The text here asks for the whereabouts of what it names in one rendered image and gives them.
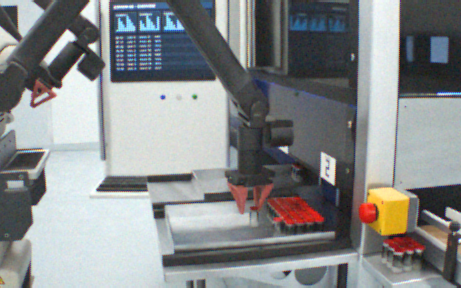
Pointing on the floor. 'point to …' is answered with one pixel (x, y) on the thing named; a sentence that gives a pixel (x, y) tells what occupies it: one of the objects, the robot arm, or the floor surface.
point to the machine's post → (374, 124)
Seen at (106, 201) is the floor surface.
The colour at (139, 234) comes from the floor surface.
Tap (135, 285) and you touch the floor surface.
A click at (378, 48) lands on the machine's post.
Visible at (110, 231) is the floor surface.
